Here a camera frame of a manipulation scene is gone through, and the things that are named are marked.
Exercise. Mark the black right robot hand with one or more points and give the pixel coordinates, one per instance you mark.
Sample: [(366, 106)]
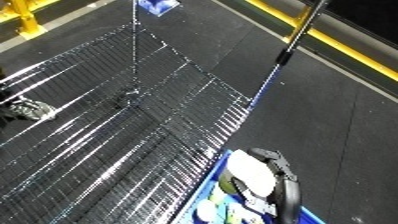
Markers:
[(289, 200)]

